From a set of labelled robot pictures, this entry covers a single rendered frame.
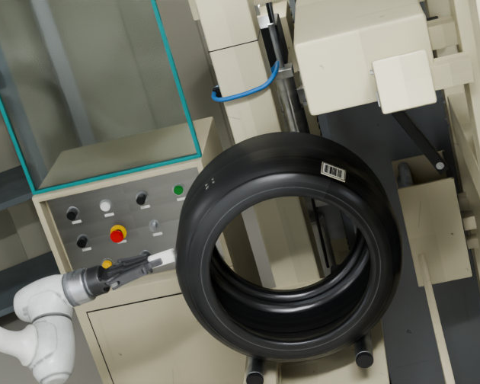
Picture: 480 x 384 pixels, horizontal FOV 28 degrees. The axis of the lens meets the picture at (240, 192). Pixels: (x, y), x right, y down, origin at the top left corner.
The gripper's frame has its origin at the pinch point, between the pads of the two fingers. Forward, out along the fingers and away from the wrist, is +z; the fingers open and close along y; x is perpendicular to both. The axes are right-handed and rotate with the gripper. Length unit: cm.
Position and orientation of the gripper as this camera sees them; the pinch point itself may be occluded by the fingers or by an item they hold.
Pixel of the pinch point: (162, 258)
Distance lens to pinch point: 242.7
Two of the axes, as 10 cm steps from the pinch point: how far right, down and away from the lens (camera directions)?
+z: 9.2, -3.2, -2.0
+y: 0.6, -4.0, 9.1
